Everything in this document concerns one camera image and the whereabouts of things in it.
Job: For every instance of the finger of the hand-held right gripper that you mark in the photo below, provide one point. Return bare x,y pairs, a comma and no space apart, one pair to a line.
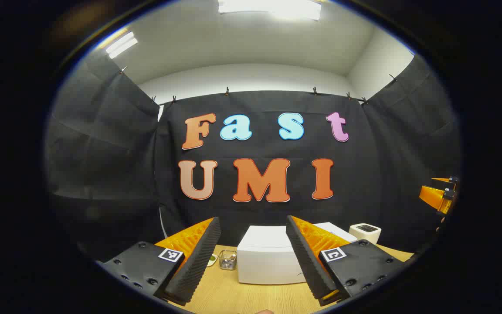
434,196
445,179

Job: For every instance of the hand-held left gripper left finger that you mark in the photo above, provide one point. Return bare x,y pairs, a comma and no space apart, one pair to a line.
198,257

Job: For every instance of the white microwave oven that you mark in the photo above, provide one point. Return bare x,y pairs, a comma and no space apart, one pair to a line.
264,261

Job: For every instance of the small clear glass container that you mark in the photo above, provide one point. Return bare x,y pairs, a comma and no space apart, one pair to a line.
228,261

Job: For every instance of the narrow ceiling light panel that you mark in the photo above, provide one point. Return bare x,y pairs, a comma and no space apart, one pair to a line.
121,45

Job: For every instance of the white toaster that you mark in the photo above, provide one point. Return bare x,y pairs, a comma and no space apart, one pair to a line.
364,233

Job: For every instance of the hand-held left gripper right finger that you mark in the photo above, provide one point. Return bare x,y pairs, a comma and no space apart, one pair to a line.
305,257

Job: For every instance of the large ceiling light panel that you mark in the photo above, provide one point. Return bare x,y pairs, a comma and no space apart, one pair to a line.
273,8

